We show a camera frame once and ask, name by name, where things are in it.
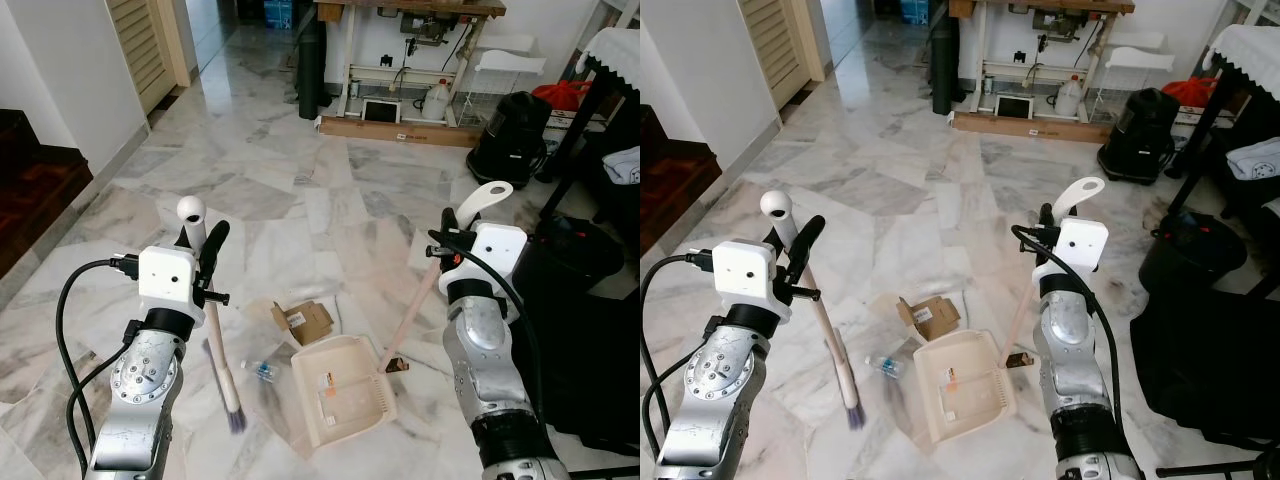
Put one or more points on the black rolled tube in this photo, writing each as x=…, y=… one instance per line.
x=943, y=65
x=310, y=70

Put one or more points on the blue box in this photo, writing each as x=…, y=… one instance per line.
x=914, y=10
x=278, y=11

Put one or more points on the black cloth heap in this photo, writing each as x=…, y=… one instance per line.
x=580, y=350
x=1210, y=370

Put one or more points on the black tripod leg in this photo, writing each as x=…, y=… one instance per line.
x=605, y=470
x=1215, y=466

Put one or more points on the wooden louvered door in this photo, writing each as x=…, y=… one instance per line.
x=785, y=40
x=145, y=45

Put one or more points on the white folded bag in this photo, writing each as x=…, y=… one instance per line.
x=1255, y=158
x=624, y=167

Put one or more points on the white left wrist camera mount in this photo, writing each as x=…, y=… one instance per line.
x=166, y=275
x=745, y=272

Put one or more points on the white plastic jug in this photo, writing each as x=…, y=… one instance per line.
x=1068, y=97
x=435, y=102

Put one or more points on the long wooden plank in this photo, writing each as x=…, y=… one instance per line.
x=1030, y=126
x=400, y=131

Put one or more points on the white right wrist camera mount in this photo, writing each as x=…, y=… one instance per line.
x=497, y=255
x=1082, y=248

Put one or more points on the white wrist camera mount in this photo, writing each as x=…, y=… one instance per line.
x=1082, y=248
x=497, y=255
x=745, y=272
x=166, y=275

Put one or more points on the wooden sewing machine table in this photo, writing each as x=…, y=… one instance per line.
x=410, y=60
x=1040, y=55

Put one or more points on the small open cardboard box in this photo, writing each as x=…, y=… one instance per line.
x=305, y=320
x=930, y=315

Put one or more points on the round black canister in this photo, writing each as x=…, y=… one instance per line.
x=1195, y=250
x=580, y=250

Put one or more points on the small brown wrapper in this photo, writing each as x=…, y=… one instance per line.
x=397, y=365
x=1021, y=360

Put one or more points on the tall black vacuum cleaner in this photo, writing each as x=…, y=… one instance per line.
x=510, y=140
x=1140, y=135

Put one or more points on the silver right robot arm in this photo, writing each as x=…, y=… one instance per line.
x=1075, y=360
x=490, y=370

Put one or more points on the dark wooden step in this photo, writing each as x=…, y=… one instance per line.
x=35, y=195
x=675, y=170

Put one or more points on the red plastic bag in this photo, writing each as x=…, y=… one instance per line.
x=1190, y=92
x=562, y=95

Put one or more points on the table with white cloth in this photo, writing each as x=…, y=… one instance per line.
x=612, y=55
x=1245, y=48

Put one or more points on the crushed clear plastic bottle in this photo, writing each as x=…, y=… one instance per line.
x=260, y=370
x=885, y=366

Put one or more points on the white framed tablet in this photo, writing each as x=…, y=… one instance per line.
x=381, y=111
x=1014, y=106

